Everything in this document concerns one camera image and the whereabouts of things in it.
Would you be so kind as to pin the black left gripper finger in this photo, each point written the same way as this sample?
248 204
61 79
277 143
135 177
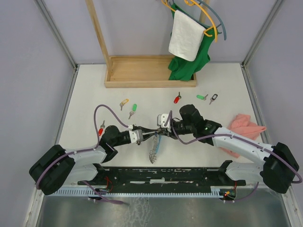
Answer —
146 130
149 135

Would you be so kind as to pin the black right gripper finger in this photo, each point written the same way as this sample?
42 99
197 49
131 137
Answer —
164 133
160 129

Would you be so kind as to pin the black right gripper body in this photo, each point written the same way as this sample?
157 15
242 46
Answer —
179 127

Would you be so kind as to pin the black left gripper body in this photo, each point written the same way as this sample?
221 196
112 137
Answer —
137 127

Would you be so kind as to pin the metal keyring holder with keys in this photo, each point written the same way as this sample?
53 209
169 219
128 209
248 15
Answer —
155 148

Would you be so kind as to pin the key with red tag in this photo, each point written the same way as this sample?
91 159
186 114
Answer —
100 131
178 97

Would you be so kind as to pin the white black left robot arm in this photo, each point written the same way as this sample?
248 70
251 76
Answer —
59 166

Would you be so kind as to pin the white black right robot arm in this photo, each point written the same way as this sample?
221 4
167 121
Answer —
274 165

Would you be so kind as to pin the key with light green tag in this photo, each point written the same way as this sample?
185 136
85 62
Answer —
133 110

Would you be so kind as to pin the key with yellow tag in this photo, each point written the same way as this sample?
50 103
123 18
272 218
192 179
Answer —
123 103

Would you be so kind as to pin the key with black tag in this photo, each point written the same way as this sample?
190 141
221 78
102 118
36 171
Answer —
213 98

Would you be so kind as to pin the green shirt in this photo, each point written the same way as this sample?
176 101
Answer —
183 70

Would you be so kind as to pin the pink cloth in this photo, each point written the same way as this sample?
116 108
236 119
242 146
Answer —
242 125

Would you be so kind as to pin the wooden clothes rack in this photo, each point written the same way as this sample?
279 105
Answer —
135 71

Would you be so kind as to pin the white towel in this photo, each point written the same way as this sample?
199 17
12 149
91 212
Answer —
186 37

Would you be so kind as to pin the yellow clothes hanger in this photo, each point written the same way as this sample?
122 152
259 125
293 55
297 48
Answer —
203 5

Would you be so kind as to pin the grey clothes hanger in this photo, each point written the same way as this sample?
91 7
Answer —
215 16

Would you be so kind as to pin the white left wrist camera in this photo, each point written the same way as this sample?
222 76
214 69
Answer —
136 136

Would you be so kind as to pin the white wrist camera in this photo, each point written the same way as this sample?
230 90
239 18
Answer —
164 121
136 136

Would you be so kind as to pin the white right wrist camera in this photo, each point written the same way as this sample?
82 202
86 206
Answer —
164 121

